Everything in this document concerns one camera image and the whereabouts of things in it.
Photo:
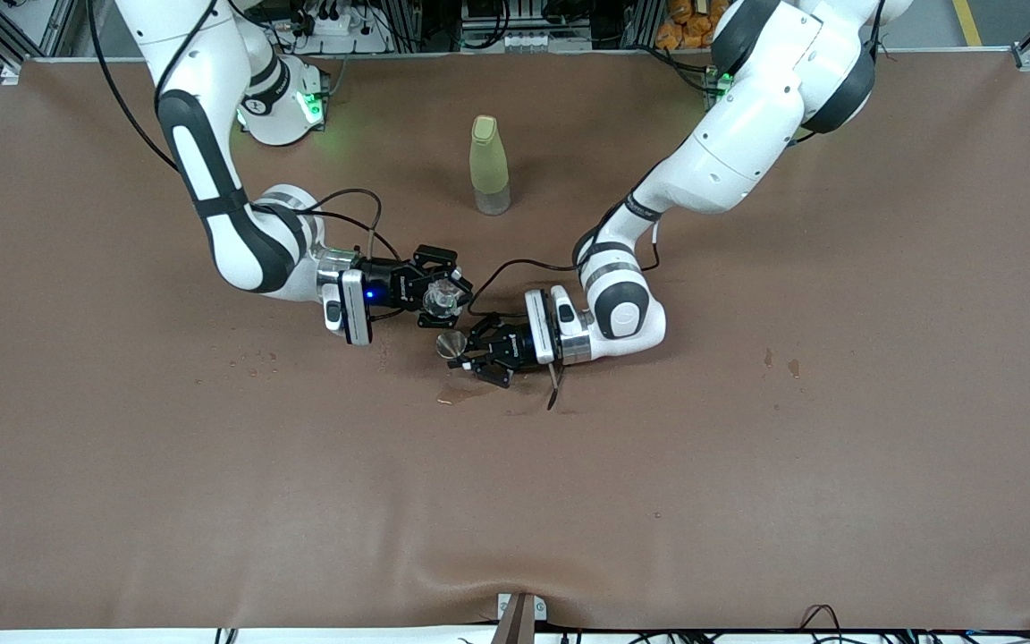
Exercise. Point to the white power strip with plugs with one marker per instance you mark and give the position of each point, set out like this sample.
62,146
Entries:
336,27

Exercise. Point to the dark camera pole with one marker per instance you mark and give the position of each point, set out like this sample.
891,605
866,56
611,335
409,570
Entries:
515,626

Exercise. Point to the clear glass cup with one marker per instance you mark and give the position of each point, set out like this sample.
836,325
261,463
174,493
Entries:
442,302

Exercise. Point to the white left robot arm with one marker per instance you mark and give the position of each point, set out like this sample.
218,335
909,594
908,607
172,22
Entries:
747,134

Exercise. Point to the grey metal clamp bracket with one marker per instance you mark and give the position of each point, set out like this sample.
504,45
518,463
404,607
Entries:
504,608

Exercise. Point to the metal jigger measuring cup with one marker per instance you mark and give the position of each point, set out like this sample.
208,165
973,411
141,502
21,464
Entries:
451,343

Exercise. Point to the orange packaged goods pile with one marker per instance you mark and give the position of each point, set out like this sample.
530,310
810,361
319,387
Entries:
685,27

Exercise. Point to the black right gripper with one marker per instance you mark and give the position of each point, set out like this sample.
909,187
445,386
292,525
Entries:
392,287

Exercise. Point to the white terminal strip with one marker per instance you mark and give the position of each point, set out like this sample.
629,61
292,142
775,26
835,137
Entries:
524,42

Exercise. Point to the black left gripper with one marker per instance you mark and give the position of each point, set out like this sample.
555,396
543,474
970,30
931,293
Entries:
508,343

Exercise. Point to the brown table mat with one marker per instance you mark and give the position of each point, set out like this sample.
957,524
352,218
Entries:
515,492

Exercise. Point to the yellow-green bottle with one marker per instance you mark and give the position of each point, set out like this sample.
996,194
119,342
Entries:
488,170

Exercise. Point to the brown liquid puddle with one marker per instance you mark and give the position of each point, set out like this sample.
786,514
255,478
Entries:
457,394

